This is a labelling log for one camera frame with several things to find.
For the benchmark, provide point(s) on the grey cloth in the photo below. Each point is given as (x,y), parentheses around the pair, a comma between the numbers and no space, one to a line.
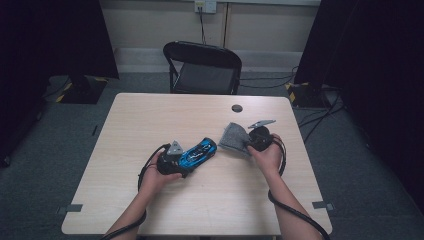
(233,138)

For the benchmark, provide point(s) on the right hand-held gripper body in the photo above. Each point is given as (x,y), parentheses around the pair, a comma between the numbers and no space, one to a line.
(261,140)

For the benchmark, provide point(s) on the grey tape strip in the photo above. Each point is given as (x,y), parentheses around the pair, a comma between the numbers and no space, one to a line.
(321,205)
(70,208)

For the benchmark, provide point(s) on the blue toy sports car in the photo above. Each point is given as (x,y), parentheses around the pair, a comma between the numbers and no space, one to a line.
(200,151)

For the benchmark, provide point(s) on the black curtain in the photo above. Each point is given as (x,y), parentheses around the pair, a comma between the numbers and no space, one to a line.
(50,33)
(383,66)

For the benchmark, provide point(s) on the black folding chair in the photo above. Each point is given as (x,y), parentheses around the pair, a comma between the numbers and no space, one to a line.
(203,53)

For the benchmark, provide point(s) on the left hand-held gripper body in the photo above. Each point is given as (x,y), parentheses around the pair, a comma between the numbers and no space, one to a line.
(170,163)

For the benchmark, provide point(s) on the round grey table grommet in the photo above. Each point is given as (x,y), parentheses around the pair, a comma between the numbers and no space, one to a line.
(237,108)

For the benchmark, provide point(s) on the person's right hand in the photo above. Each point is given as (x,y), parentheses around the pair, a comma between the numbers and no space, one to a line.
(271,160)

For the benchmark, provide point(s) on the white wall socket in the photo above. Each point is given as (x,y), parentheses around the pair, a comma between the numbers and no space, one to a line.
(205,6)

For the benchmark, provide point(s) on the black stand base striped tape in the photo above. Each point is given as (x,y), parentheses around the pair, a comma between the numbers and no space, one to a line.
(83,93)
(306,95)

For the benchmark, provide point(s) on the small black floor object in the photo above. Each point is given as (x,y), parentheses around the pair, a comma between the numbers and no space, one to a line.
(95,130)

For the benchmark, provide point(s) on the thin wall conduit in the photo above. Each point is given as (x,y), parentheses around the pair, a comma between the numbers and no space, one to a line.
(226,23)

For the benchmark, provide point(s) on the person's left hand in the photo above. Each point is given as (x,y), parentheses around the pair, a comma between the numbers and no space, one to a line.
(153,180)

